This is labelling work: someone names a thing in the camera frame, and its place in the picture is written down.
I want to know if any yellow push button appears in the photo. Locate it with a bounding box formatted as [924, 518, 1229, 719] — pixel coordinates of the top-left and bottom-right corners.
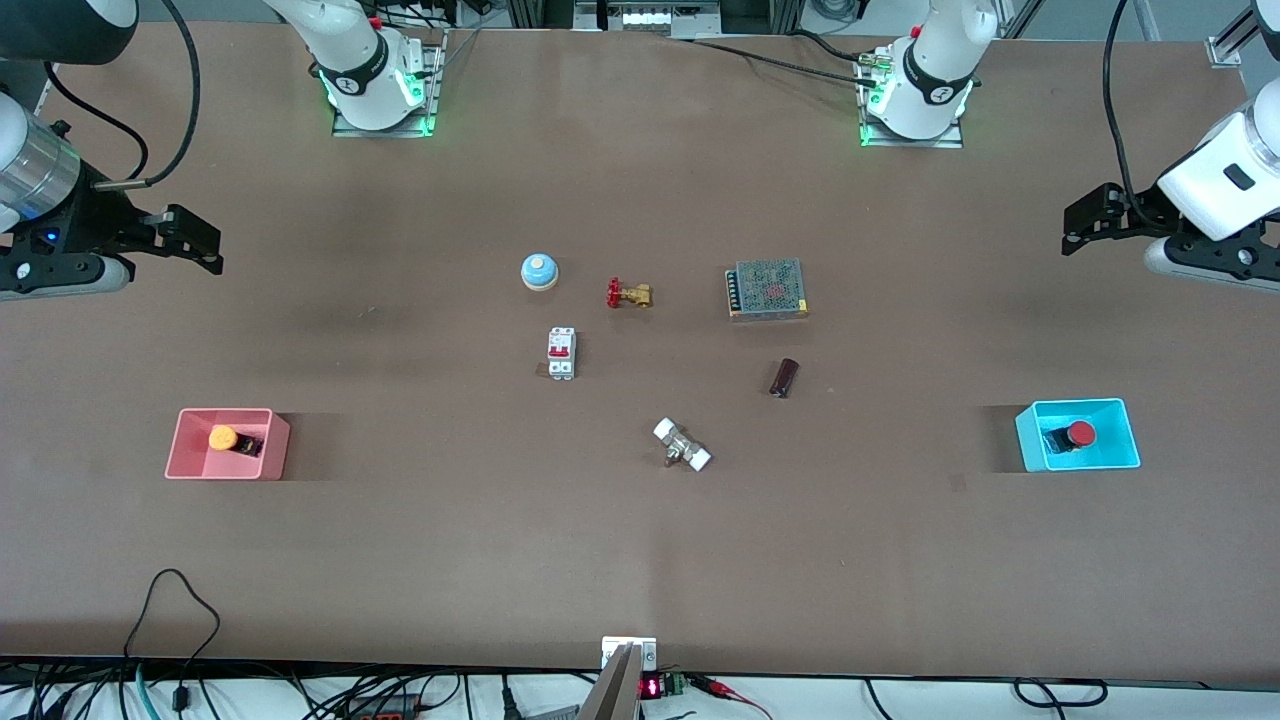
[207, 425, 266, 460]

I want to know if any red push button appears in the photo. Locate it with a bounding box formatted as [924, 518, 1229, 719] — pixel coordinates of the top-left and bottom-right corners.
[1042, 420, 1098, 454]

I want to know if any aluminium profile piece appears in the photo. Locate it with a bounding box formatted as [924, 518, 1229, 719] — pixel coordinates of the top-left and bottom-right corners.
[1205, 8, 1263, 70]

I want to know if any pink plastic bin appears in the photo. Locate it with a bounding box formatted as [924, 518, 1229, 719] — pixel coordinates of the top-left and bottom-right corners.
[165, 408, 291, 482]

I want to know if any cyan plastic bin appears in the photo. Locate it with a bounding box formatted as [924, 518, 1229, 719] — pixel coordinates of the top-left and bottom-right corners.
[1015, 398, 1142, 473]

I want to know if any metal mesh power supply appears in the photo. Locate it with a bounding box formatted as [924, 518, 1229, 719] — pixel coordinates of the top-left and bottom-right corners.
[725, 259, 810, 323]

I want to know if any white capped metal fitting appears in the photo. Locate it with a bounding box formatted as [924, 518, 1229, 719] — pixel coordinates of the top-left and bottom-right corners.
[652, 417, 714, 474]

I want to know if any red alligator clip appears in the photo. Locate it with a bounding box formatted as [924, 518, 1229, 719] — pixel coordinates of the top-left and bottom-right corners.
[695, 676, 773, 720]

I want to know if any grey metal bar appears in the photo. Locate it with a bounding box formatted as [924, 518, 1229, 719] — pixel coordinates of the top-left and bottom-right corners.
[578, 643, 642, 720]

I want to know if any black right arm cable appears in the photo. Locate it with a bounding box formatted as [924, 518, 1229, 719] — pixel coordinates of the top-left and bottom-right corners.
[43, 0, 202, 192]

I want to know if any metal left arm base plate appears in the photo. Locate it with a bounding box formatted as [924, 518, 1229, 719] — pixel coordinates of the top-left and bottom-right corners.
[858, 48, 965, 150]

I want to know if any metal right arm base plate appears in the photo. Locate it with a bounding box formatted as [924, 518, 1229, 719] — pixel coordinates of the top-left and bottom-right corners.
[331, 28, 447, 139]

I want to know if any thin black looped cable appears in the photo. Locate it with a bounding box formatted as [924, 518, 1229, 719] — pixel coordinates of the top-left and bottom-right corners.
[122, 568, 222, 663]

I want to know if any black cable to arm base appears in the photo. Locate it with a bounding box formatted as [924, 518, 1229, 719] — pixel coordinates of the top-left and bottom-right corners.
[688, 30, 883, 87]

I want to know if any black coiled cable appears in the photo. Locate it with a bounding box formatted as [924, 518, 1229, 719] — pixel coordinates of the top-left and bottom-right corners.
[1013, 677, 1110, 710]

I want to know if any white metal bracket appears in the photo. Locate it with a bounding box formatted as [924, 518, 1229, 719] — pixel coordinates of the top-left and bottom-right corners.
[600, 635, 659, 672]

